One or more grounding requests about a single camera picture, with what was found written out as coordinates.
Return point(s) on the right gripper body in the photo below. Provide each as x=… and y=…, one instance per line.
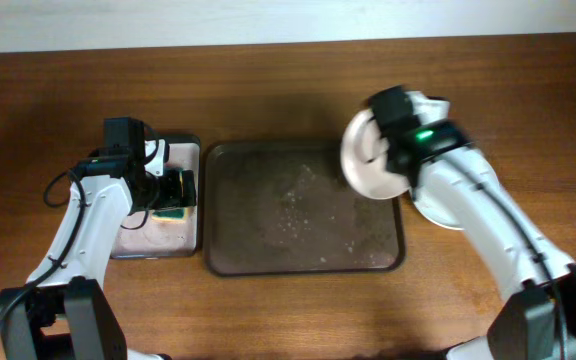
x=390, y=161

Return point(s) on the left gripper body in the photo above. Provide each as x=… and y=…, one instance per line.
x=165, y=192

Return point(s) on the green and yellow sponge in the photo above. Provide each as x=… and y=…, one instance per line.
x=168, y=203

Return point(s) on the white plate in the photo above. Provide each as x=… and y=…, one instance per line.
x=429, y=207
x=363, y=158

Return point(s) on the white plate front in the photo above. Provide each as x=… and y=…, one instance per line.
x=429, y=207

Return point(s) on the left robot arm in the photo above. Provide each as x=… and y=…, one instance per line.
x=61, y=312

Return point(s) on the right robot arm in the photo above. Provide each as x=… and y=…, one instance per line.
x=536, y=280

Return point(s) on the small black water tray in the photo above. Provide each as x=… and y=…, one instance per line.
x=143, y=236

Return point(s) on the large brown serving tray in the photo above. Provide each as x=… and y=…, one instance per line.
x=273, y=208

